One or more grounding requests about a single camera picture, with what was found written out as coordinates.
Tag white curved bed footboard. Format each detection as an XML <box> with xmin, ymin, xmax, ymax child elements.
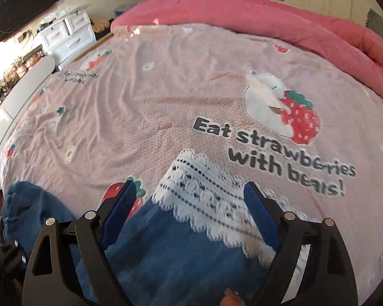
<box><xmin>0</xmin><ymin>56</ymin><xmax>55</xmax><ymax>190</ymax></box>

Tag cluttered side table items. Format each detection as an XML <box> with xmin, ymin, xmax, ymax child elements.
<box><xmin>0</xmin><ymin>44</ymin><xmax>45</xmax><ymax>105</ymax></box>

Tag pink strawberry print bedspread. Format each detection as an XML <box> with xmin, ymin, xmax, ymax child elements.
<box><xmin>0</xmin><ymin>24</ymin><xmax>383</xmax><ymax>302</ymax></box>

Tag white drawer dresser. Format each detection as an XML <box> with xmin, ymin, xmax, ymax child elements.
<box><xmin>36</xmin><ymin>8</ymin><xmax>96</xmax><ymax>70</ymax></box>

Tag right hand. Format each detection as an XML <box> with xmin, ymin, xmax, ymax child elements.
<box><xmin>219</xmin><ymin>288</ymin><xmax>246</xmax><ymax>306</ymax></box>

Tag grey quilted headboard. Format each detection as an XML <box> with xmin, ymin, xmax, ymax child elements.
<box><xmin>365</xmin><ymin>9</ymin><xmax>383</xmax><ymax>38</ymax></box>

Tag blue denim lace-trimmed pants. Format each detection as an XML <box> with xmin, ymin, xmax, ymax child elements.
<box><xmin>1</xmin><ymin>148</ymin><xmax>307</xmax><ymax>306</ymax></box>

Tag pink quilted comforter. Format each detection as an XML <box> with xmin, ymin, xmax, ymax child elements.
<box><xmin>111</xmin><ymin>0</ymin><xmax>383</xmax><ymax>98</ymax></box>

